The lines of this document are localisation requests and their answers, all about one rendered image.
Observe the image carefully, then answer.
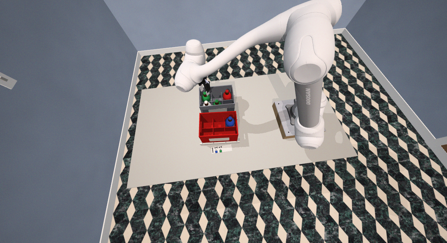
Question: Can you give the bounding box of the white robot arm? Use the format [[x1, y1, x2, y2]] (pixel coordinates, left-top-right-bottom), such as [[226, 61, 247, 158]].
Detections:
[[174, 0, 342, 149]]

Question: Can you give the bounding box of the dark grey crate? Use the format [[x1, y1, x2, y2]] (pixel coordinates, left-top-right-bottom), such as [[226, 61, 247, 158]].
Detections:
[[199, 85, 235, 113]]

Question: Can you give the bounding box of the white paper pick list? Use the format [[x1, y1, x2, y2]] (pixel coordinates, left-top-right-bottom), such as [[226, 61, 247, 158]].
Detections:
[[211, 144, 232, 154]]

